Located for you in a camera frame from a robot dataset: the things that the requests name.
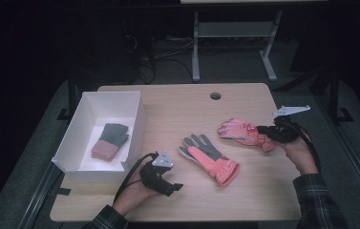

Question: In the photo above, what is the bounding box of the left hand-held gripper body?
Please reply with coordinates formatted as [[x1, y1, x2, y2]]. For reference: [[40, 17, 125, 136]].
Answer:
[[138, 149, 176, 197]]

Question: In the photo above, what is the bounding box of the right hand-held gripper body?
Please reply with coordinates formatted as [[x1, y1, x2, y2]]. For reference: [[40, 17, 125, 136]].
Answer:
[[271, 104, 312, 144]]

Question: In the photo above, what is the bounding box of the pink and white ski glove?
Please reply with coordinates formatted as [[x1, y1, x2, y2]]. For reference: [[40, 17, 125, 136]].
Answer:
[[217, 117, 276, 153]]

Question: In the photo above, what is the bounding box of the orange and grey glove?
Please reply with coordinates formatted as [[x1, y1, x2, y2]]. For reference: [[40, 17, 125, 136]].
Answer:
[[178, 133, 242, 188]]

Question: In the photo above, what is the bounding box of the white box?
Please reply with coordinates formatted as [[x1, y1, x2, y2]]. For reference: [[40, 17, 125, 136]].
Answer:
[[51, 91, 147, 184]]

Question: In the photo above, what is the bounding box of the person's left hand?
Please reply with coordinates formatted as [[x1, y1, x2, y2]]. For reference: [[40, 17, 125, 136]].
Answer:
[[113, 171, 162, 218]]

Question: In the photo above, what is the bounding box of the person's right hand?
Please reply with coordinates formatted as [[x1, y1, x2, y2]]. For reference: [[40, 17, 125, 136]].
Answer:
[[272, 131, 320, 177]]

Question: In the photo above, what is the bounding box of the black stand leg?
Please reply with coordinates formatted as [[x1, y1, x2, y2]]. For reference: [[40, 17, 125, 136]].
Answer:
[[309, 61, 355, 126], [55, 68, 78, 122]]

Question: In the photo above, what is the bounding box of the grey metal stand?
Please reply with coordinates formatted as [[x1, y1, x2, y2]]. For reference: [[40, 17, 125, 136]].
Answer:
[[191, 9, 284, 84]]

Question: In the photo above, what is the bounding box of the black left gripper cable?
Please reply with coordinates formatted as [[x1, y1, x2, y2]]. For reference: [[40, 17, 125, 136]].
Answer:
[[113, 152, 159, 204]]

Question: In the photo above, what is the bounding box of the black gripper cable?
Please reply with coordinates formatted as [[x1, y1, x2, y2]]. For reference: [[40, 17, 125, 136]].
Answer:
[[113, 152, 159, 204], [290, 122, 323, 175]]

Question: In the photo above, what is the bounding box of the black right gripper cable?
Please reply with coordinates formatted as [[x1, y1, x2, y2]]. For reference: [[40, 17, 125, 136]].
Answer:
[[290, 122, 323, 175]]

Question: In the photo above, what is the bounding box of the aluminium rail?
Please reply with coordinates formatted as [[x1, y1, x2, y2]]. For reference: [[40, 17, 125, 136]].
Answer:
[[16, 163, 62, 229], [314, 94, 360, 220]]

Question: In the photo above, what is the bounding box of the bundle of floor cables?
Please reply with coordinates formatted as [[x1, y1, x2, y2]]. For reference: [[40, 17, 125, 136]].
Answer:
[[121, 30, 195, 85]]

